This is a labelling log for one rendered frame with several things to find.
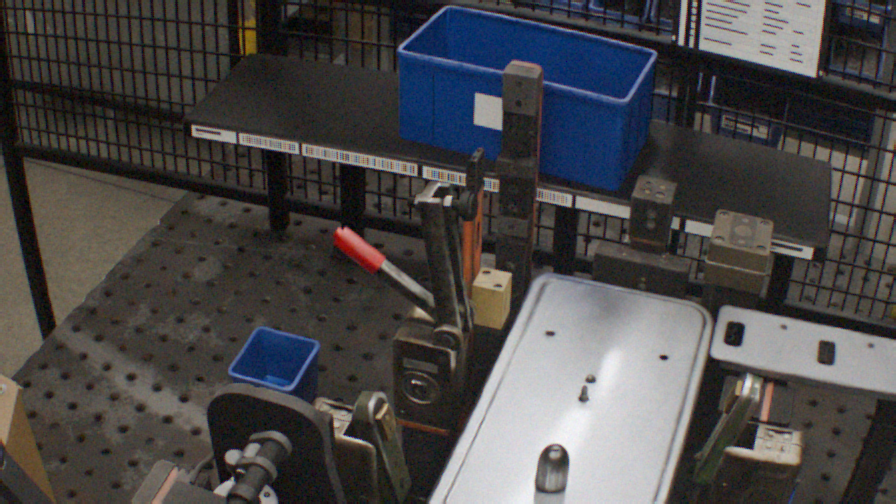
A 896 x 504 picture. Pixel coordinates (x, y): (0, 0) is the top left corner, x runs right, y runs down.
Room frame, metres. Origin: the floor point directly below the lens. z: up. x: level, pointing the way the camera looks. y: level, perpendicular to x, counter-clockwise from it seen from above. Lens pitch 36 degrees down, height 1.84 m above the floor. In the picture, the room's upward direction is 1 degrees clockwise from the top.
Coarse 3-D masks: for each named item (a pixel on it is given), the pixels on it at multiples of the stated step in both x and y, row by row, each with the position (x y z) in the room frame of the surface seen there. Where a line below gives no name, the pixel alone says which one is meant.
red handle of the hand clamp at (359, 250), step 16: (336, 240) 0.97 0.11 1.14; (352, 240) 0.97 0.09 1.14; (352, 256) 0.96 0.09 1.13; (368, 256) 0.96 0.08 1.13; (384, 256) 0.97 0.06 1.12; (384, 272) 0.95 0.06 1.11; (400, 272) 0.96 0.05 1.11; (400, 288) 0.95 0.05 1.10; (416, 288) 0.95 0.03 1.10; (416, 304) 0.94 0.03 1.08; (432, 304) 0.94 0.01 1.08; (464, 320) 0.94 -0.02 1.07
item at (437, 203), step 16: (432, 192) 0.94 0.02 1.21; (448, 192) 0.95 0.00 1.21; (464, 192) 0.94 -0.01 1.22; (416, 208) 0.94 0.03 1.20; (432, 208) 0.93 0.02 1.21; (448, 208) 0.93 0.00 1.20; (464, 208) 0.92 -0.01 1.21; (432, 224) 0.93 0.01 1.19; (448, 224) 0.95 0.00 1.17; (432, 240) 0.93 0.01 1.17; (448, 240) 0.95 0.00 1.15; (432, 256) 0.93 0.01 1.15; (448, 256) 0.93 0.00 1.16; (432, 272) 0.93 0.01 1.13; (448, 272) 0.92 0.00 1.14; (432, 288) 0.93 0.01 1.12; (448, 288) 0.92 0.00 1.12; (464, 288) 0.95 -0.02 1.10; (448, 304) 0.92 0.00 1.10; (464, 304) 0.95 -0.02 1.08; (448, 320) 0.92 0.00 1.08
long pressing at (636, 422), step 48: (528, 288) 1.08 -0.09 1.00; (576, 288) 1.08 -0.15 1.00; (624, 288) 1.09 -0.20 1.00; (528, 336) 1.00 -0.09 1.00; (576, 336) 1.00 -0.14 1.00; (624, 336) 1.00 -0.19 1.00; (672, 336) 1.00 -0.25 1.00; (528, 384) 0.92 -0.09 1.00; (576, 384) 0.92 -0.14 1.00; (624, 384) 0.92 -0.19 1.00; (672, 384) 0.92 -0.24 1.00; (480, 432) 0.85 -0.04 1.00; (528, 432) 0.85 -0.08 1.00; (576, 432) 0.85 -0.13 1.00; (624, 432) 0.85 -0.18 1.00; (672, 432) 0.84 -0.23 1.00; (480, 480) 0.78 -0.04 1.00; (528, 480) 0.78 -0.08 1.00; (576, 480) 0.78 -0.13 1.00; (624, 480) 0.78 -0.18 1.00; (672, 480) 0.78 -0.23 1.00
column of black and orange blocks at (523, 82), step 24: (504, 72) 1.23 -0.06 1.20; (528, 72) 1.23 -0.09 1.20; (504, 96) 1.22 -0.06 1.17; (528, 96) 1.22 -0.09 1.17; (504, 120) 1.23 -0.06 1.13; (528, 120) 1.22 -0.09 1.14; (504, 144) 1.23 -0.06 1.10; (528, 144) 1.22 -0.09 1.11; (504, 168) 1.22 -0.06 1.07; (528, 168) 1.21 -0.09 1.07; (504, 192) 1.23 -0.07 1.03; (528, 192) 1.22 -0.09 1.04; (504, 216) 1.23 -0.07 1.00; (528, 216) 1.22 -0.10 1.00; (504, 240) 1.22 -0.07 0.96; (528, 240) 1.22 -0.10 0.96; (504, 264) 1.22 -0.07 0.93; (528, 264) 1.23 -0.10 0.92; (504, 336) 1.22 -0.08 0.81
